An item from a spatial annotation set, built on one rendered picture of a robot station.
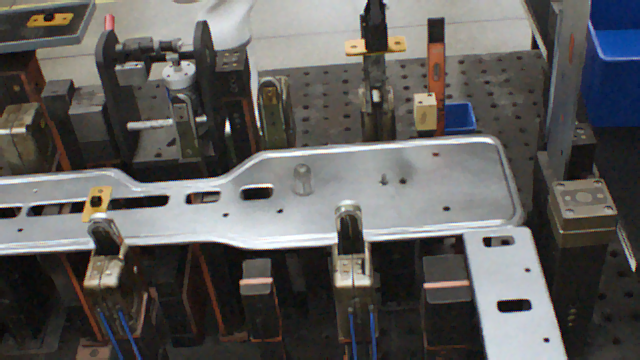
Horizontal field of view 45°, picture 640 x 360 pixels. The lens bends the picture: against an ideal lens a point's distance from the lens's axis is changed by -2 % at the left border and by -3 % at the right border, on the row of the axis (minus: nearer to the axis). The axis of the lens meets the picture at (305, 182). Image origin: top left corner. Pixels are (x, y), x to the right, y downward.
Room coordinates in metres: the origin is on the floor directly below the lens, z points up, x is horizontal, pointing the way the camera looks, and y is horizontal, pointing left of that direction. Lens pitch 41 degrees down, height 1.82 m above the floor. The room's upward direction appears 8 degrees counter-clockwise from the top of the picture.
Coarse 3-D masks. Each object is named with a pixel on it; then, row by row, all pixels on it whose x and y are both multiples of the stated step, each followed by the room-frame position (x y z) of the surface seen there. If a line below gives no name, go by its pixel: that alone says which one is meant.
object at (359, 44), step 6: (396, 36) 0.94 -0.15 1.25; (402, 36) 0.94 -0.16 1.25; (348, 42) 0.94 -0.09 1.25; (354, 42) 0.94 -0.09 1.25; (360, 42) 0.94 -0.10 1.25; (390, 42) 0.93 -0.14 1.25; (396, 42) 0.93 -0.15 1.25; (402, 42) 0.92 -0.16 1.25; (348, 48) 0.92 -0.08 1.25; (360, 48) 0.92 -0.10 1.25; (390, 48) 0.91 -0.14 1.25; (396, 48) 0.91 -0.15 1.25; (402, 48) 0.91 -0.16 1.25; (348, 54) 0.91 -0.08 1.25; (354, 54) 0.91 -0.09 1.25; (360, 54) 0.91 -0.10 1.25; (366, 54) 0.91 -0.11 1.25; (372, 54) 0.91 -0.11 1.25
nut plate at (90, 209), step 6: (102, 186) 1.01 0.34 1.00; (108, 186) 1.01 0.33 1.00; (90, 192) 1.00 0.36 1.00; (96, 192) 1.00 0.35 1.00; (102, 192) 0.99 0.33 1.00; (108, 192) 0.99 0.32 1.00; (90, 198) 0.98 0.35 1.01; (102, 198) 0.98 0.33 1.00; (108, 198) 0.98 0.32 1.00; (90, 204) 0.96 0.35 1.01; (96, 204) 0.96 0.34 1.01; (102, 204) 0.96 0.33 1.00; (84, 210) 0.96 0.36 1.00; (90, 210) 0.95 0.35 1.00; (96, 210) 0.95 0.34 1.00; (102, 210) 0.95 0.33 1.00; (84, 216) 0.94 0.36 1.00; (84, 222) 0.93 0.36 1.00
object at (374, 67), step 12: (360, 12) 1.09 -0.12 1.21; (360, 24) 1.08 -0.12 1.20; (372, 60) 1.07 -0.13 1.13; (384, 60) 1.06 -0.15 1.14; (372, 72) 1.07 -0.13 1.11; (384, 72) 1.06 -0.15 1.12; (372, 84) 1.07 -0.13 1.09; (384, 84) 1.06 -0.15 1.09; (384, 96) 1.05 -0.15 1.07; (384, 108) 1.05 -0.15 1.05
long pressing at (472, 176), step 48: (384, 144) 1.01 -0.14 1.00; (432, 144) 1.00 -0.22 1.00; (480, 144) 0.98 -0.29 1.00; (0, 192) 1.04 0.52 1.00; (48, 192) 1.02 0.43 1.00; (144, 192) 0.98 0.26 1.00; (192, 192) 0.97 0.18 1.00; (240, 192) 0.95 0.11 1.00; (288, 192) 0.93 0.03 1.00; (336, 192) 0.92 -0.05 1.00; (384, 192) 0.90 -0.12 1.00; (432, 192) 0.89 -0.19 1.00; (480, 192) 0.87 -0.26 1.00; (0, 240) 0.91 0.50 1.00; (48, 240) 0.90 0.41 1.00; (144, 240) 0.87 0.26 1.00; (192, 240) 0.86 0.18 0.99; (240, 240) 0.84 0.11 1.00; (288, 240) 0.83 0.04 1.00; (336, 240) 0.82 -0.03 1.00; (384, 240) 0.81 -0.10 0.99
